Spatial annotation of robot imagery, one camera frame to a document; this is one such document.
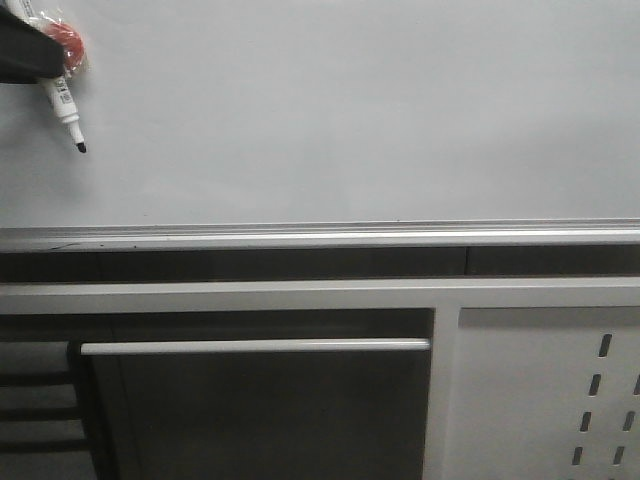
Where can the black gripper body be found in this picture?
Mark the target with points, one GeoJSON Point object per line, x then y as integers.
{"type": "Point", "coordinates": [27, 53]}

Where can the white dry-erase marker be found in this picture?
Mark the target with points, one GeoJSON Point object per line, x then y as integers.
{"type": "Point", "coordinates": [56, 89]}

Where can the red round magnet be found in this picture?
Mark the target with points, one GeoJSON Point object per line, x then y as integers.
{"type": "Point", "coordinates": [56, 27]}

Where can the dark grey panel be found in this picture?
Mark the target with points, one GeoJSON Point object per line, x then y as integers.
{"type": "Point", "coordinates": [328, 415]}

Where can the white perforated metal panel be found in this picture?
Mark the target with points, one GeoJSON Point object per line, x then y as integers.
{"type": "Point", "coordinates": [545, 393]}

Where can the white whiteboard with aluminium frame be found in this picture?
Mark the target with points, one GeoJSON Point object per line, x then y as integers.
{"type": "Point", "coordinates": [319, 123]}

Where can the white horizontal rail bar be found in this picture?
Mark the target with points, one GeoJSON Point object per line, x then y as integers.
{"type": "Point", "coordinates": [255, 346]}

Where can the white metal rack frame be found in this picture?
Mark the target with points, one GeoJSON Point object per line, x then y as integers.
{"type": "Point", "coordinates": [445, 298]}

